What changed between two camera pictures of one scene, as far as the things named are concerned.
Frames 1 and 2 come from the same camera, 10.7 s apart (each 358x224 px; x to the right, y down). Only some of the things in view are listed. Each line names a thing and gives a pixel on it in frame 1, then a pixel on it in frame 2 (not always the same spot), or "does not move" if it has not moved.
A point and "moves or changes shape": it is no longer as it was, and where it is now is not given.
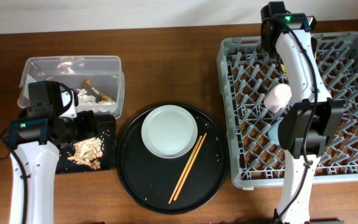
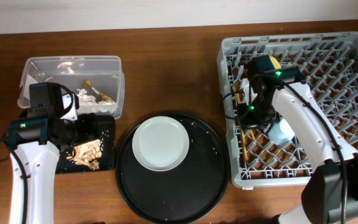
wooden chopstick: [184, 178] → [245, 145]
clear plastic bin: [99, 80] does not move
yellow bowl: [283, 68] → [275, 62]
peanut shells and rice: [88, 152] does not move
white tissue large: [82, 96] does not move
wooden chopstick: [184, 170] → [237, 96]
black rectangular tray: [107, 131] does not move
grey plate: [169, 131] moves or changes shape
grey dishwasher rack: [246, 74] does not move
